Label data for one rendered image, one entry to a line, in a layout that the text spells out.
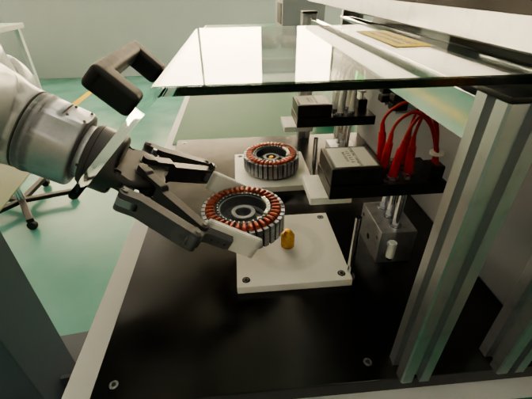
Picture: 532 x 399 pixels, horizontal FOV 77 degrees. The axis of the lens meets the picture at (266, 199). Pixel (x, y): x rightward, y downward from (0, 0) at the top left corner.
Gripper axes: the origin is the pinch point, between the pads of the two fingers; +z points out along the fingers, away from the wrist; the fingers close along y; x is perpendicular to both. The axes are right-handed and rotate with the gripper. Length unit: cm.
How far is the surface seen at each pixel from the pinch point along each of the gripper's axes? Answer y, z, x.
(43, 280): 76, -35, 118
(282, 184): 17.0, 9.7, 0.9
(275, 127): 55, 14, 2
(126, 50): -7.8, -18.4, -14.9
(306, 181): 1.0, 5.6, -8.1
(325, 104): 21.2, 9.7, -15.2
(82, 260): 88, -24, 112
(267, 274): -5.7, 5.5, 3.4
